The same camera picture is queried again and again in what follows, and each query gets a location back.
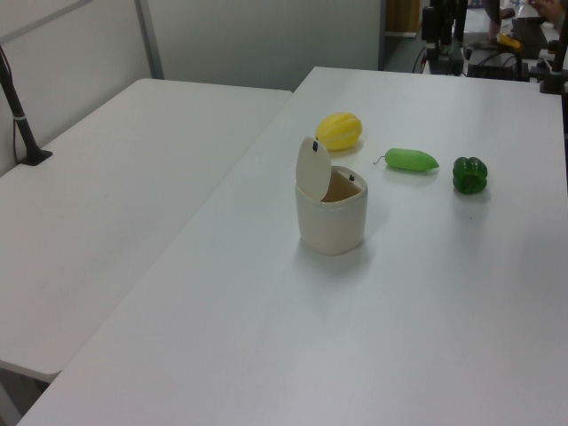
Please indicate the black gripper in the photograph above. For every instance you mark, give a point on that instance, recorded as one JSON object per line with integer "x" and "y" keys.
{"x": 444, "y": 20}

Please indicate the cream round bin lid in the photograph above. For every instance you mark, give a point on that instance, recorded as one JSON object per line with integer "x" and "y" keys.
{"x": 312, "y": 171}

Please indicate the cream plastic garbage bin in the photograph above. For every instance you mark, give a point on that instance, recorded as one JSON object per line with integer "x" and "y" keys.
{"x": 330, "y": 222}

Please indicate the wooden cabinet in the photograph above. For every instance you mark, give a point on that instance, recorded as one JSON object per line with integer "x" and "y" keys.
{"x": 401, "y": 15}

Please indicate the yellow object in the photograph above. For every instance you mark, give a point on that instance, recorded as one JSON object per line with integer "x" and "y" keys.
{"x": 509, "y": 41}

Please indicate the black box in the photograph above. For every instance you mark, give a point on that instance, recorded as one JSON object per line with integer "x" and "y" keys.
{"x": 530, "y": 31}

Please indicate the light green toy gourd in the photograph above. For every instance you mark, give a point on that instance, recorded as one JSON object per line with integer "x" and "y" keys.
{"x": 410, "y": 160}

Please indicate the black clamp stand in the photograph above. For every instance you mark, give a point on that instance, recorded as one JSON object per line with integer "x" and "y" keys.
{"x": 554, "y": 71}

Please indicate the dark green toy bell pepper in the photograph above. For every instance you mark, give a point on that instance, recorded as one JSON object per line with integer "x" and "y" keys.
{"x": 469, "y": 176}

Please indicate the yellow striped toy melon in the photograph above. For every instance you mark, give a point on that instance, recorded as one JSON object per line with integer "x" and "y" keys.
{"x": 339, "y": 131}

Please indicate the grey partition post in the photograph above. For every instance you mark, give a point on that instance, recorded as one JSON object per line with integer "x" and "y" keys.
{"x": 150, "y": 40}

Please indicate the black camera pole with base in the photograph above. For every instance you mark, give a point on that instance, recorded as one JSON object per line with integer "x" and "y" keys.
{"x": 18, "y": 120}

